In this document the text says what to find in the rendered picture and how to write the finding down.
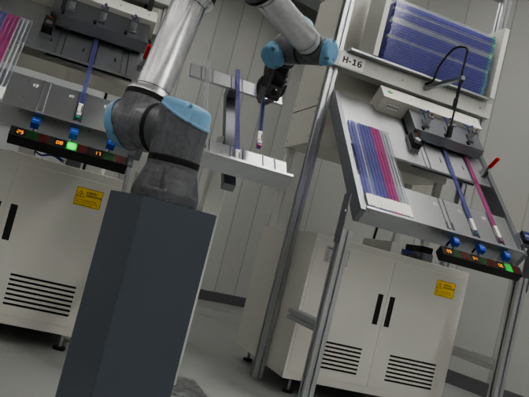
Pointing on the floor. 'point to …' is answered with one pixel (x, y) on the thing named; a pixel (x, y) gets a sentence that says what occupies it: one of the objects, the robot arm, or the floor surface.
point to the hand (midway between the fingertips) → (262, 102)
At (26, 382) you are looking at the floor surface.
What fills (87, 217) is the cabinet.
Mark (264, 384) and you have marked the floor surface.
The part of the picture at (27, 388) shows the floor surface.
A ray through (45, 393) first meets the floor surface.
